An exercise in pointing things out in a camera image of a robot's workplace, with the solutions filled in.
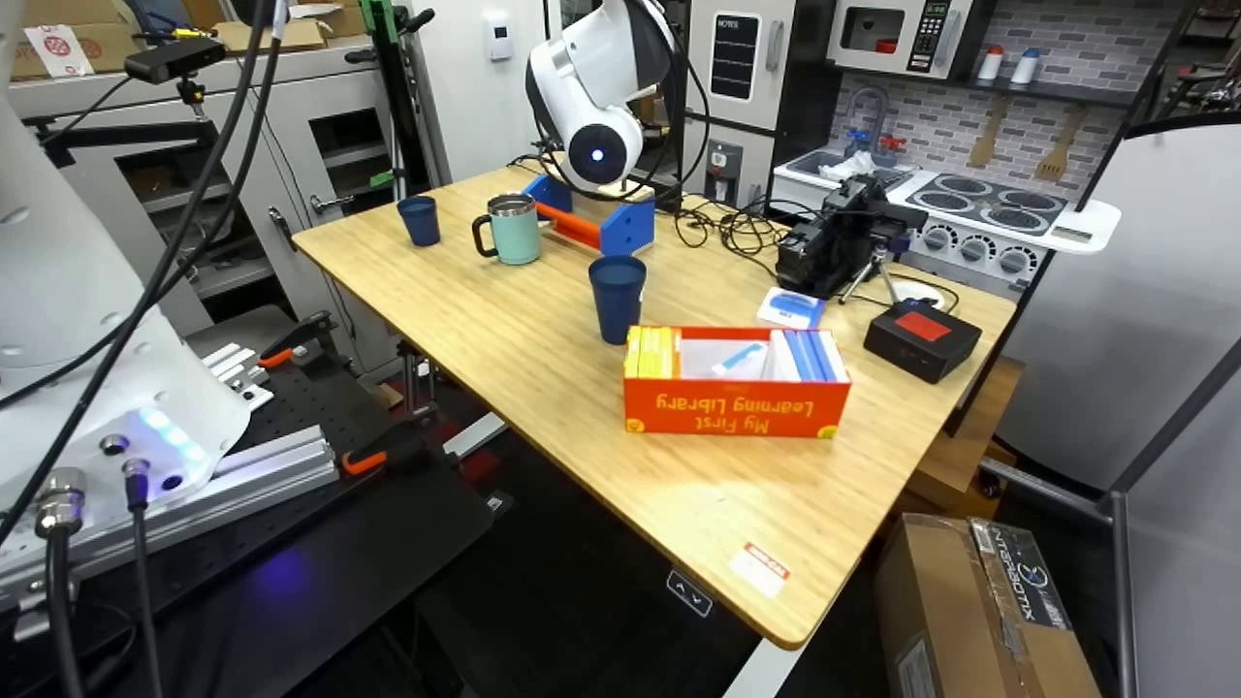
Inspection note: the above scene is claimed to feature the white toy kitchen counter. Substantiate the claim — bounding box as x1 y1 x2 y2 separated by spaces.
767 72 1130 304

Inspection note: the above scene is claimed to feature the orange learning library box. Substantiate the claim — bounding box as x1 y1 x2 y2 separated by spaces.
620 321 857 443

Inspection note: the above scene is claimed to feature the white red table sticker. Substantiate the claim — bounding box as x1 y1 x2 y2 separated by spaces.
725 541 796 600

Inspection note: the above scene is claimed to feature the black stereo camera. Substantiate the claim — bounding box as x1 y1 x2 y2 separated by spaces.
119 34 228 90

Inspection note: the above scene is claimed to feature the black device with red top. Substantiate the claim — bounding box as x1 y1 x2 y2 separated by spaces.
861 297 986 388

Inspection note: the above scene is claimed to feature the black clamp tool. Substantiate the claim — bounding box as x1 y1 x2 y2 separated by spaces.
770 176 927 304

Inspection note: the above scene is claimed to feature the white round table grommet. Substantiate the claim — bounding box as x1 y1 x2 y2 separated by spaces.
889 275 955 313

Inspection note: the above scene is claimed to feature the blue wooden toy tool box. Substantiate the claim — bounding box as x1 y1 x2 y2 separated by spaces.
518 171 658 259

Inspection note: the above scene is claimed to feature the blue white packet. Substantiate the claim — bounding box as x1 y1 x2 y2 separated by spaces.
751 285 830 335

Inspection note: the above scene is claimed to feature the white toy microwave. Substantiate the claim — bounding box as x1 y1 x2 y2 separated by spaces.
826 0 975 83

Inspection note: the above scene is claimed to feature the black desk height controller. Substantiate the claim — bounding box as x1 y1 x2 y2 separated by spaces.
663 565 716 621

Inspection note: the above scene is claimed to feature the white toy fridge cabinet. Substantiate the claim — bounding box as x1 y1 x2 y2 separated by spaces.
679 0 799 219

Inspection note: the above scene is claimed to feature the black plug base cable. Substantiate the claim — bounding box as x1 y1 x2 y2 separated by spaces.
119 454 167 698

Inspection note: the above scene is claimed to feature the green black stand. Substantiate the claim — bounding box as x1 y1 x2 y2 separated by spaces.
357 0 442 200

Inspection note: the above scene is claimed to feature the dark blue plastic cup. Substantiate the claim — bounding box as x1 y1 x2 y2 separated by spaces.
587 251 653 348
396 194 446 251

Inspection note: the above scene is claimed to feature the grey plug base cable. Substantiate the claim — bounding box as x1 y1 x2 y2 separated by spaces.
34 465 89 698

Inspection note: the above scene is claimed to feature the brown cardboard box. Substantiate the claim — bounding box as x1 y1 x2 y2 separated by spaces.
871 509 1110 698

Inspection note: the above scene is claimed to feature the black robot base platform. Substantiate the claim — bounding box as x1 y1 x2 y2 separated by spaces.
0 304 509 698

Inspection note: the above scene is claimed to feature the grey metal cabinet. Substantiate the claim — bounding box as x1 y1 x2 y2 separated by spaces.
5 34 430 341

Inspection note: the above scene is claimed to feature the cardboard box with target sticker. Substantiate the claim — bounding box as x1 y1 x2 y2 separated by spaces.
0 0 141 85

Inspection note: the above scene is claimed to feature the aluminium rail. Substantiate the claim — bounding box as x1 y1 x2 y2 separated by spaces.
0 422 343 613

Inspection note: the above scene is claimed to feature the teal steel mug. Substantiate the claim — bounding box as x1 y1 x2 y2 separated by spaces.
468 189 547 272

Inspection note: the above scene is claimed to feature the black cable tangle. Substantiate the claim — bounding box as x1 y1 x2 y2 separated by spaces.
671 200 789 268

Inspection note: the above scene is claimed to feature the orange handled clamp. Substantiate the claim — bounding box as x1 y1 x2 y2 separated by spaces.
337 410 442 481
256 313 337 377

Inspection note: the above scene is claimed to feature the white wall thermostat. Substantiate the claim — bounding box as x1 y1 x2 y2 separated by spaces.
482 7 518 65

